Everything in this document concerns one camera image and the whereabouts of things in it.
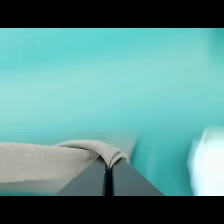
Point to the brown garment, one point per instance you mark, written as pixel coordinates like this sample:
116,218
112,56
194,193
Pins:
40,165

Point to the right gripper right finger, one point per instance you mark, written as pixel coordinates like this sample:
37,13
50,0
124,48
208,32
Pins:
131,181

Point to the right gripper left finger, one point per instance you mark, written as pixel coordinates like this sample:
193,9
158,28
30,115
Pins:
90,181

